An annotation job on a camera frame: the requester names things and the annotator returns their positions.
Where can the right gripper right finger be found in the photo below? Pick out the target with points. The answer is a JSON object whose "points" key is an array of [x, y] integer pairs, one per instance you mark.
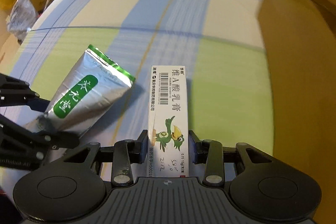
{"points": [[210, 153]]}

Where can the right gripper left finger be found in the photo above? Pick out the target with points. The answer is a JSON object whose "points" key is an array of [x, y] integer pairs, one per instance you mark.
{"points": [[128, 152]]}

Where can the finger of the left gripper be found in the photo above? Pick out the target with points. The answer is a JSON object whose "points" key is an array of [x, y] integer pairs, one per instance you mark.
{"points": [[16, 138], [15, 92]]}

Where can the white ointment box bird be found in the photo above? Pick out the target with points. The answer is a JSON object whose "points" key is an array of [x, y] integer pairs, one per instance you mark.
{"points": [[168, 127]]}

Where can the silver green foil pouch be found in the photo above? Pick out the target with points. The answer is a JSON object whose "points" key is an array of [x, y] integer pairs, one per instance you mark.
{"points": [[89, 90]]}

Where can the white printed plastic bag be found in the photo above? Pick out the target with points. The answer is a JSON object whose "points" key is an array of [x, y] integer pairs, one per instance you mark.
{"points": [[21, 19]]}

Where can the checked tablecloth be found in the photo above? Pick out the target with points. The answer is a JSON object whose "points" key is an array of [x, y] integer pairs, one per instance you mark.
{"points": [[218, 41]]}

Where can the large brown cardboard box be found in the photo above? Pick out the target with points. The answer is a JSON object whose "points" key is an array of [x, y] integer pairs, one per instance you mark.
{"points": [[299, 38]]}

